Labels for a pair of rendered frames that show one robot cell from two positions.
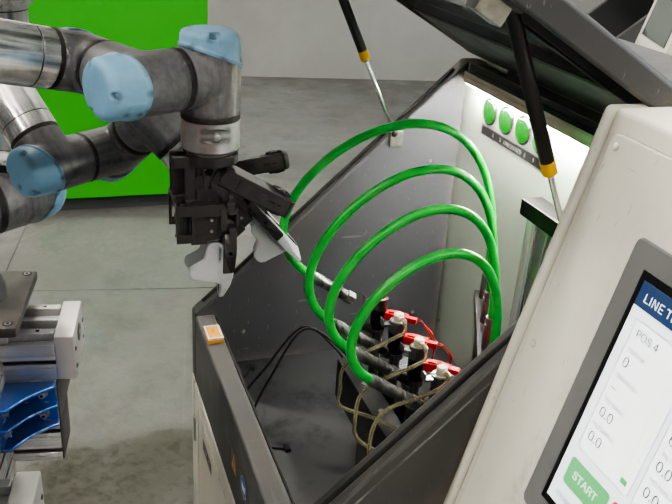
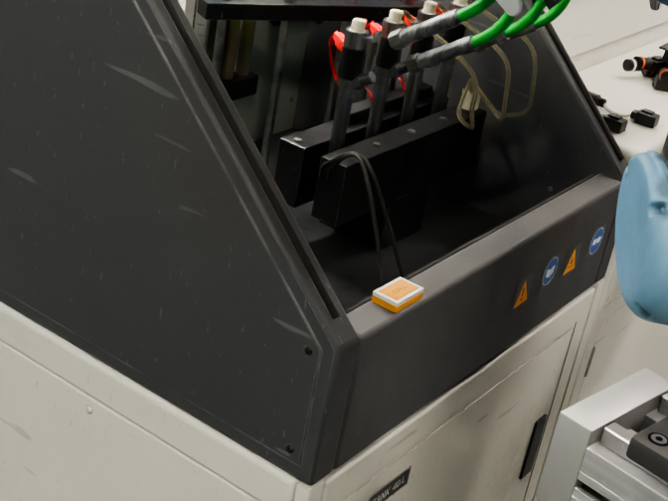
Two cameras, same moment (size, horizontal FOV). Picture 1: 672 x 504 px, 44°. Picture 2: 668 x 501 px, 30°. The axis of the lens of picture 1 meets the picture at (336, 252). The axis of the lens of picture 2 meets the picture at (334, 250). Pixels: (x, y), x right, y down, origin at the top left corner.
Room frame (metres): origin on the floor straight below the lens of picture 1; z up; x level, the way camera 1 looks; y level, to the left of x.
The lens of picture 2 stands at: (2.11, 1.04, 1.54)
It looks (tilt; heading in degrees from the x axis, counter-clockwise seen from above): 26 degrees down; 232
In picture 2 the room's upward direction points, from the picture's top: 11 degrees clockwise
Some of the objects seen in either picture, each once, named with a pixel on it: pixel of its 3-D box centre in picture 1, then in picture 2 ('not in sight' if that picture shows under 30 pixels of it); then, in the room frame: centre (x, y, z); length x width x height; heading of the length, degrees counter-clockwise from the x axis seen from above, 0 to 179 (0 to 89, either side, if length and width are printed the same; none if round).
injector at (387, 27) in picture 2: (386, 376); (386, 103); (1.16, -0.10, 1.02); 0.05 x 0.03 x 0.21; 110
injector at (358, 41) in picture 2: (369, 351); (349, 116); (1.24, -0.07, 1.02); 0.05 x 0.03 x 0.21; 110
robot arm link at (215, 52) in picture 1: (208, 74); not in sight; (1.02, 0.17, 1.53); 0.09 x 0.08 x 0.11; 136
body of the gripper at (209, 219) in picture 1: (205, 194); not in sight; (1.02, 0.18, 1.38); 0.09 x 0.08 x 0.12; 110
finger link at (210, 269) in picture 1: (210, 271); not in sight; (1.01, 0.17, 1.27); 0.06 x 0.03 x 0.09; 110
